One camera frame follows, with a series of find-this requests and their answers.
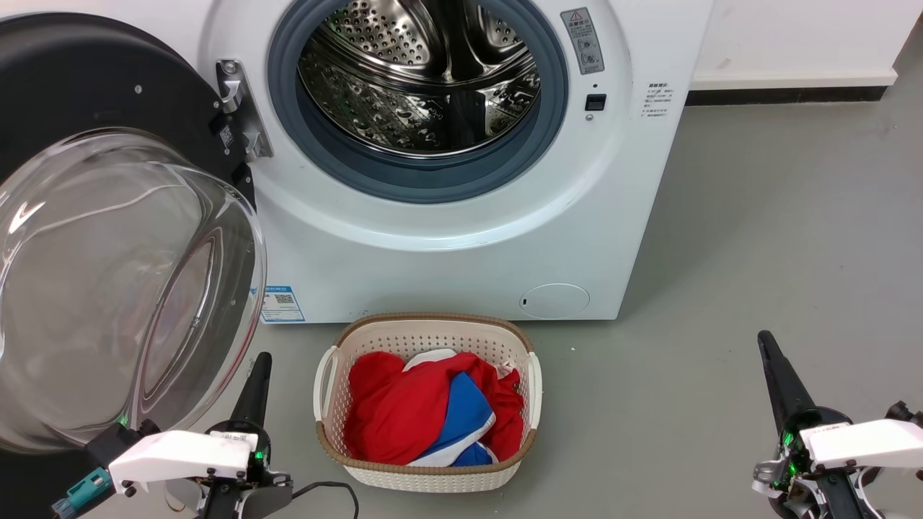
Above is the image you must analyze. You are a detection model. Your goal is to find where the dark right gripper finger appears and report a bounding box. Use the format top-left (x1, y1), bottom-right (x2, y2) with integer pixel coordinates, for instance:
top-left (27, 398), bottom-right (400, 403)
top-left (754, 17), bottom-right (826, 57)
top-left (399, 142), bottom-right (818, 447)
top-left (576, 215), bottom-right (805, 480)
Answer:
top-left (758, 331), bottom-right (798, 435)
top-left (763, 331), bottom-right (819, 420)

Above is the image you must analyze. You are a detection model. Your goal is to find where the white front-load washing machine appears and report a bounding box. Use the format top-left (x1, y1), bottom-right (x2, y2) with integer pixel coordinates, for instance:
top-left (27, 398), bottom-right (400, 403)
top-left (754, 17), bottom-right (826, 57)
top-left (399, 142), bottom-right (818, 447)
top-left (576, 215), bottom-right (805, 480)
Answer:
top-left (166, 0), bottom-right (715, 324)

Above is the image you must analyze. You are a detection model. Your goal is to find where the red garment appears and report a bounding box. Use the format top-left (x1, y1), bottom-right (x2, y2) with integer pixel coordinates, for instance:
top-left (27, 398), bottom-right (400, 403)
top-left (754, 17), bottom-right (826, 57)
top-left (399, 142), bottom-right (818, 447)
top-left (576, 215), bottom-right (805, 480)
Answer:
top-left (344, 350), bottom-right (526, 466)

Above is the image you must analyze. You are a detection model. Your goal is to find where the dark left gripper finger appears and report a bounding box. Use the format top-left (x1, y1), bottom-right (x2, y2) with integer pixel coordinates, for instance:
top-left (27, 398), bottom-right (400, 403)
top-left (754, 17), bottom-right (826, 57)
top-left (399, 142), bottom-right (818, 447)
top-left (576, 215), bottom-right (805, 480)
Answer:
top-left (231, 352), bottom-right (263, 427)
top-left (250, 352), bottom-right (273, 437)

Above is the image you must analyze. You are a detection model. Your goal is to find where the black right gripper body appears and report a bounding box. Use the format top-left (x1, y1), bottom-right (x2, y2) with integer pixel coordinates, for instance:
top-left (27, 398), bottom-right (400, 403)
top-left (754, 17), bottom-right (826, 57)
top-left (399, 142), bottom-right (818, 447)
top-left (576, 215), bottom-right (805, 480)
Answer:
top-left (752, 408), bottom-right (884, 519)

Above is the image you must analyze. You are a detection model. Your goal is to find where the blue energy label sticker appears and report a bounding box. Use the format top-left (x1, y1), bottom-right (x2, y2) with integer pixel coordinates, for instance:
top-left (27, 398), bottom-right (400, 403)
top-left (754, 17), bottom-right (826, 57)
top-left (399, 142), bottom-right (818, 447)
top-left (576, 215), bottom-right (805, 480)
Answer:
top-left (260, 285), bottom-right (306, 323)

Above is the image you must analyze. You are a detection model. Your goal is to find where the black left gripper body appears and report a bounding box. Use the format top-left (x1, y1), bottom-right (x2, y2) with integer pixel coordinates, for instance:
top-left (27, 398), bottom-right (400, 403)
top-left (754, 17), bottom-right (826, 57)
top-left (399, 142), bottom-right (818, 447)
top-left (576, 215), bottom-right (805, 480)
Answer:
top-left (198, 421), bottom-right (293, 519)

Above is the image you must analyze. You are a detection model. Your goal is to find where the blue and white garment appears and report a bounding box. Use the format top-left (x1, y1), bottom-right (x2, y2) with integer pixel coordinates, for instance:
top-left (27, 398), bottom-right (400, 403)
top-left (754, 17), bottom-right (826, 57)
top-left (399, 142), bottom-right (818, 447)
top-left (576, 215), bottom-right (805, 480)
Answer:
top-left (408, 348), bottom-right (500, 467)

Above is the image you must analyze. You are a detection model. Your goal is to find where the metal door hinge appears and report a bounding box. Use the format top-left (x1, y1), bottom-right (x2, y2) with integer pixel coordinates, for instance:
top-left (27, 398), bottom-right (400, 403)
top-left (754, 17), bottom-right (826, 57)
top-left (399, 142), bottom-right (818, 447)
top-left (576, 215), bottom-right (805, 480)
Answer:
top-left (216, 58), bottom-right (274, 162)

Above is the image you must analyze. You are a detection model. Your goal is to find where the black round glass washer door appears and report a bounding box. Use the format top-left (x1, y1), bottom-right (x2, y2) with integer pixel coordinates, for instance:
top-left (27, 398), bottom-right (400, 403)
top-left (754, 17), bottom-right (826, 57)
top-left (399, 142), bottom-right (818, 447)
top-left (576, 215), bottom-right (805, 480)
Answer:
top-left (0, 11), bottom-right (268, 519)

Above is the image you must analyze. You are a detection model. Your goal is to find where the round white filter cover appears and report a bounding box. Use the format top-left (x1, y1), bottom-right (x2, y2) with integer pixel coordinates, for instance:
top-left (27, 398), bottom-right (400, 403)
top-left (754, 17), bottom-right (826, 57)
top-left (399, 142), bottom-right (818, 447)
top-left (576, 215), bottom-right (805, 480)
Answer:
top-left (519, 283), bottom-right (591, 321)

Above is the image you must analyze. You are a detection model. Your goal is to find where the teal cable connector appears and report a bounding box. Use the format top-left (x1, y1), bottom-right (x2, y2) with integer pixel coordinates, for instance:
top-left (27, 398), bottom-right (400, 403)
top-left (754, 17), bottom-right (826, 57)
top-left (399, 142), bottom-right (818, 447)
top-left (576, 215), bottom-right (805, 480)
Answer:
top-left (51, 467), bottom-right (113, 519)

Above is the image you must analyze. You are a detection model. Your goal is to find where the black skirting strip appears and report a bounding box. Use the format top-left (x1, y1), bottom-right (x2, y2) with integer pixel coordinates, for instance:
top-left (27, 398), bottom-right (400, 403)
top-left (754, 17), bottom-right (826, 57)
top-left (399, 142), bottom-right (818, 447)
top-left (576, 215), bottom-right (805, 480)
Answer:
top-left (686, 86), bottom-right (890, 107)

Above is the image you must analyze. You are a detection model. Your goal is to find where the black text label sticker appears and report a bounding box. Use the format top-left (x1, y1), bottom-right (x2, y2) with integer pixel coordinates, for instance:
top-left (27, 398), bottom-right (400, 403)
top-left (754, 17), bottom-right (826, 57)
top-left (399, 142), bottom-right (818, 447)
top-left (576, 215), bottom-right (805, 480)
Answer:
top-left (641, 81), bottom-right (676, 119)

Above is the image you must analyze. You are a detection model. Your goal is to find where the beige plastic laundry basket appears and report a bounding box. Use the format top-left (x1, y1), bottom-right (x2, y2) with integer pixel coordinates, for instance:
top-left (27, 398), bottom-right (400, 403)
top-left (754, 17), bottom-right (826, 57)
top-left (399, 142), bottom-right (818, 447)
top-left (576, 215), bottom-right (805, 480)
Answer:
top-left (313, 311), bottom-right (543, 494)

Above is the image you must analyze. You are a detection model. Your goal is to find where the grey warning sticker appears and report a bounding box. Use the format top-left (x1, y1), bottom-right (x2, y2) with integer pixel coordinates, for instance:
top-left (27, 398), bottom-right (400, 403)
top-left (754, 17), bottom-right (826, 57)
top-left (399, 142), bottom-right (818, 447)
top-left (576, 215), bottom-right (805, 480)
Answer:
top-left (560, 6), bottom-right (606, 76)

